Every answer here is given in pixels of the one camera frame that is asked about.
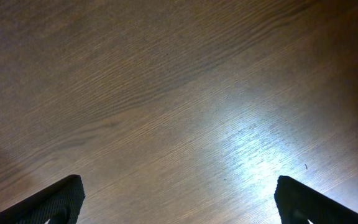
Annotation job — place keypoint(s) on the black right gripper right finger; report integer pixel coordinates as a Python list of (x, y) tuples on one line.
[(298, 203)]

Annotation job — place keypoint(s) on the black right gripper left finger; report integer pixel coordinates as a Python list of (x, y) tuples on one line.
[(60, 203)]

